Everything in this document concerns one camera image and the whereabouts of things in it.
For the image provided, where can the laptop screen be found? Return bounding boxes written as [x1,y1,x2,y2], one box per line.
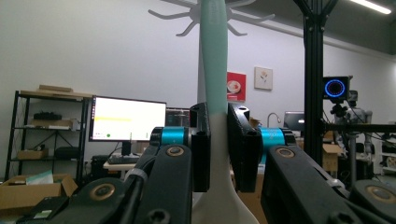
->
[282,110,305,132]

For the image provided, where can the ceiling light strip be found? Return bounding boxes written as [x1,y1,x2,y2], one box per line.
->
[347,0,393,16]

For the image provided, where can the small cardboard box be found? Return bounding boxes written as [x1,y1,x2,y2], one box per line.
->
[321,143,344,173]

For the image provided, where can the bright computer monitor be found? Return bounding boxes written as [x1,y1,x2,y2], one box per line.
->
[88,95,168,143]

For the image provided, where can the black metal shelf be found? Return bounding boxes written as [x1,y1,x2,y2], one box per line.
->
[4,89,92,182]

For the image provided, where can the white hook rack stand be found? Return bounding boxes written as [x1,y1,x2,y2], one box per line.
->
[147,0,276,105]

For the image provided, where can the white wall picture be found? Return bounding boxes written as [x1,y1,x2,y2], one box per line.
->
[253,65,275,91]

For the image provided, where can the green handled silicone spatula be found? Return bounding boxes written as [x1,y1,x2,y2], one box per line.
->
[191,0,260,224]

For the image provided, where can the black metal frame post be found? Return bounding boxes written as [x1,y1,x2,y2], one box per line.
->
[291,0,396,166]

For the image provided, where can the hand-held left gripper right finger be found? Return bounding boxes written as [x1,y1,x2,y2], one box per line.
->
[226,102,297,193]

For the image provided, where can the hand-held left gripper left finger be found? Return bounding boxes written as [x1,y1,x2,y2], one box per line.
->
[149,102,212,193]

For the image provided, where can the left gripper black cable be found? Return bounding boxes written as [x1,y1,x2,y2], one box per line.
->
[119,167,149,224]

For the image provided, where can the red wall picture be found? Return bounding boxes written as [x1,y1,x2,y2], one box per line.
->
[226,71,248,104]

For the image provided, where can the black keyboard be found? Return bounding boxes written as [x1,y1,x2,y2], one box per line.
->
[106,154,142,165]

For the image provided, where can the open cardboard box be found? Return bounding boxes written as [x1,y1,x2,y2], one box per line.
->
[0,173,79,217]

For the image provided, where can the gooseneck desk lamp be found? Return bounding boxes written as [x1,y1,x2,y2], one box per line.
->
[266,112,282,129]

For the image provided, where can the camera with blue ring light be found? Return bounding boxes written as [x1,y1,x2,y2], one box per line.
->
[321,75,353,105]

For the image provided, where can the dark computer monitor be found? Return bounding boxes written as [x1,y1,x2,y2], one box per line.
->
[165,106,191,128]

